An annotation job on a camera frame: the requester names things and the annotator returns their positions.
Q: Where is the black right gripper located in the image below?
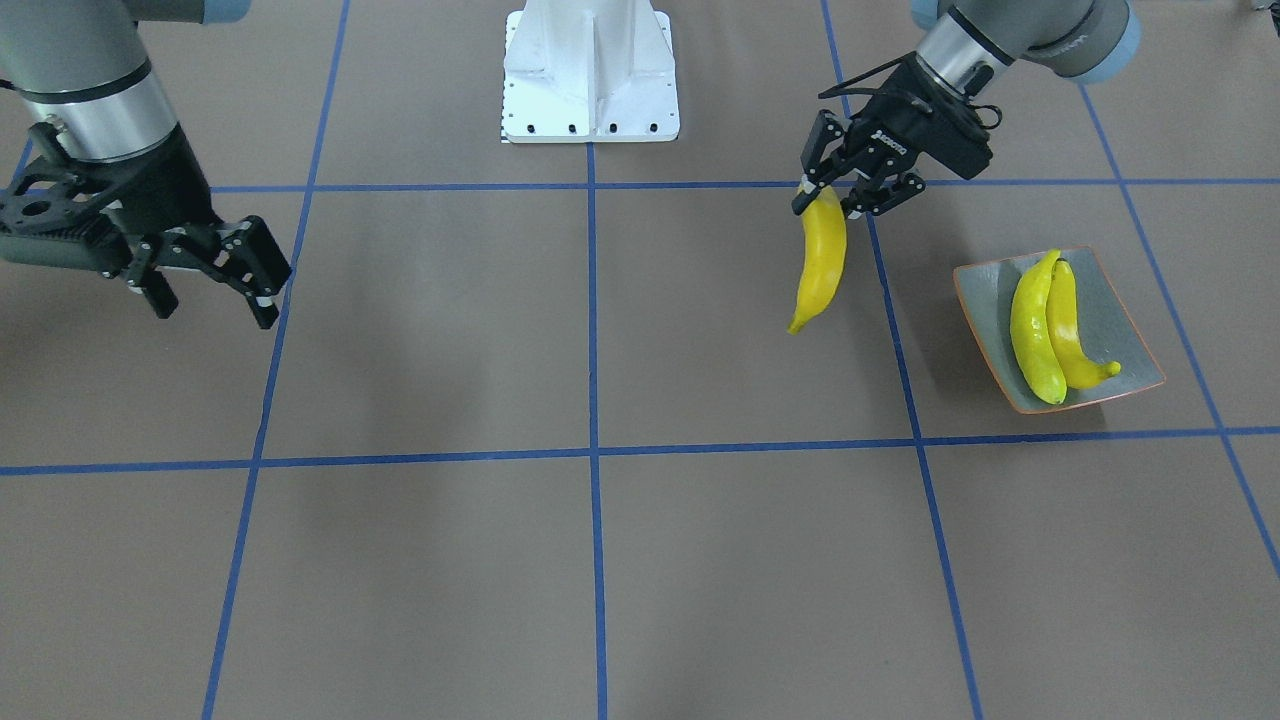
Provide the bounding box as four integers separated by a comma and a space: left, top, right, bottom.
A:
1, 126, 292, 331

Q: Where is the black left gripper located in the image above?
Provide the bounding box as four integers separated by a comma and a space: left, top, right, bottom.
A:
791, 53, 993, 218

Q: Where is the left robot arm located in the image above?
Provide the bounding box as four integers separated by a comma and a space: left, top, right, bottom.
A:
791, 1, 1142, 217

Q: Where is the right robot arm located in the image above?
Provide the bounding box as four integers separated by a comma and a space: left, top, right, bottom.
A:
1, 1, 292, 329

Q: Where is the grey square plate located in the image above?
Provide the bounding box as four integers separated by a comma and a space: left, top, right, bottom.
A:
954, 246, 1165, 415

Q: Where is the white camera pole base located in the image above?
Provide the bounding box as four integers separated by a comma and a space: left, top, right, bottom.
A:
500, 1, 681, 143

